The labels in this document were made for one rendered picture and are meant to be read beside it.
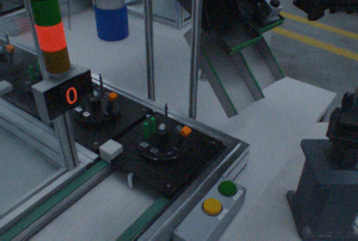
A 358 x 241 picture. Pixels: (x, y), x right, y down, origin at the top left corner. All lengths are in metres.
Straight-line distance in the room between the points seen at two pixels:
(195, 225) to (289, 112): 0.68
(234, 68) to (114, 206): 0.55
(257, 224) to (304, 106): 0.58
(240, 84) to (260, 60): 0.16
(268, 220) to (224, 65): 0.47
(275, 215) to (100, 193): 0.46
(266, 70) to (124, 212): 0.67
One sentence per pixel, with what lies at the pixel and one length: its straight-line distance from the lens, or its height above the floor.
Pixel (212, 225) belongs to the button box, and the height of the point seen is 0.96.
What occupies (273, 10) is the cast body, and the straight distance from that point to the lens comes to 1.14.
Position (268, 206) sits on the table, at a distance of 1.04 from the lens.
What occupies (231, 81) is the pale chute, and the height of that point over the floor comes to 1.06.
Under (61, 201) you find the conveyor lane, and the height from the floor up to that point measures 0.94.
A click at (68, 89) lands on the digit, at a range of 0.81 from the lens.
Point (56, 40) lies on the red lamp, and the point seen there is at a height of 1.33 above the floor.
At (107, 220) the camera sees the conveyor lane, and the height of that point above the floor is 0.92.
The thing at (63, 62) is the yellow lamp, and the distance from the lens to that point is 0.78.
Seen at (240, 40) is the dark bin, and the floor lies 1.20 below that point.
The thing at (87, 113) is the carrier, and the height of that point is 1.01.
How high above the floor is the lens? 1.64
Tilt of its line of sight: 36 degrees down
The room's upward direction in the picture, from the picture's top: 1 degrees clockwise
